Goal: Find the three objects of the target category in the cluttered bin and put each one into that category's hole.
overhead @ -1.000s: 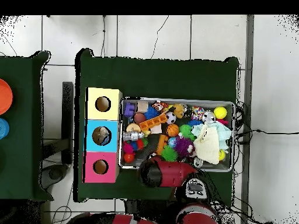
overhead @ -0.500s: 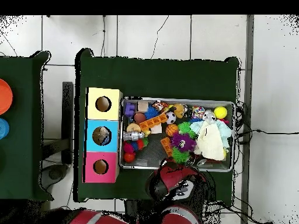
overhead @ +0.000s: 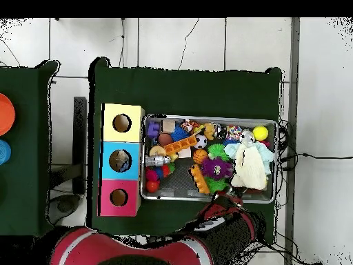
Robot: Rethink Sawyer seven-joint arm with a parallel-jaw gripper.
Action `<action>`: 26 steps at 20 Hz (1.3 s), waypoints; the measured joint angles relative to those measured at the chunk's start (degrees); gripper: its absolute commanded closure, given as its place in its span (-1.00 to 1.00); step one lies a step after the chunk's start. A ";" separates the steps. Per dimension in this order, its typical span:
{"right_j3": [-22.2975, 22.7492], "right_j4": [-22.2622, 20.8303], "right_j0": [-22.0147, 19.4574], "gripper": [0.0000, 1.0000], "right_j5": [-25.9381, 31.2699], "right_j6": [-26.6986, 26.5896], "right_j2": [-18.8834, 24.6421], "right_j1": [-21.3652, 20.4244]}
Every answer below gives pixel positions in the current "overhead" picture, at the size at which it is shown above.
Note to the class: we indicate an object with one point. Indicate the short orange toy block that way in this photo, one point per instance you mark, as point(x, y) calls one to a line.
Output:
point(199, 179)

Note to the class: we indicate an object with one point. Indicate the orange toy building block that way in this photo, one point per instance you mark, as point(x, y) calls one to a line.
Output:
point(180, 145)

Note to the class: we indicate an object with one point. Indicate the small orange basketball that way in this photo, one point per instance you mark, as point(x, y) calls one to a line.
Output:
point(200, 156)

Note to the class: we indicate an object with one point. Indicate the orange round disc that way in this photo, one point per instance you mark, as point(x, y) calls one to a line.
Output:
point(5, 114)

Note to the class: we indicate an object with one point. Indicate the plain yellow ball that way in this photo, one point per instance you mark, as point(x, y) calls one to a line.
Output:
point(261, 133)

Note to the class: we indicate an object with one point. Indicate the purple spiky ball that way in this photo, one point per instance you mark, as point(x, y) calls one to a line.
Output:
point(217, 168)

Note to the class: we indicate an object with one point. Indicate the shallow clear mesh bin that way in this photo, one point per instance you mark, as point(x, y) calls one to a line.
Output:
point(144, 165)

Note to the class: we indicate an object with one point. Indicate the wooden box with three holes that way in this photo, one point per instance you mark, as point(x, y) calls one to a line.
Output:
point(107, 165)

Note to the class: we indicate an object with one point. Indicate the green furry ball with eyes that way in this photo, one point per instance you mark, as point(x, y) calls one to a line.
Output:
point(217, 185)

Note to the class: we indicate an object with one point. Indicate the black and white soccer ball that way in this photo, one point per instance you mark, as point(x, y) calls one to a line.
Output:
point(201, 141)

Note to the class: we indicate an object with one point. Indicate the blue spiky ball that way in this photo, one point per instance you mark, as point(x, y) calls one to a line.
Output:
point(178, 135)

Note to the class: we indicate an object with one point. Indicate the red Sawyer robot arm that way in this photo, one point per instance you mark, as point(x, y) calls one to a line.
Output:
point(138, 251)

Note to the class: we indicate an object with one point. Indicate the light teal knitted cloth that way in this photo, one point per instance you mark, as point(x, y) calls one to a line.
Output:
point(266, 154)

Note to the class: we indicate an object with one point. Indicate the blue round disc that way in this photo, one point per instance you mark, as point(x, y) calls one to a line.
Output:
point(4, 152)

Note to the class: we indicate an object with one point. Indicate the silver toy robot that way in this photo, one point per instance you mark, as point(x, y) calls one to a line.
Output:
point(157, 160)

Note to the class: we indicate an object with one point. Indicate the green spiky ball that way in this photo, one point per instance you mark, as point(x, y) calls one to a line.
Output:
point(218, 152)

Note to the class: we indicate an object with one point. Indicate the purple toy block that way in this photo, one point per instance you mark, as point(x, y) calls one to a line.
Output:
point(153, 128)

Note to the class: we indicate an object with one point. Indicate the dark green table cloth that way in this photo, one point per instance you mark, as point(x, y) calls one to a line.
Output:
point(33, 165)
point(193, 88)

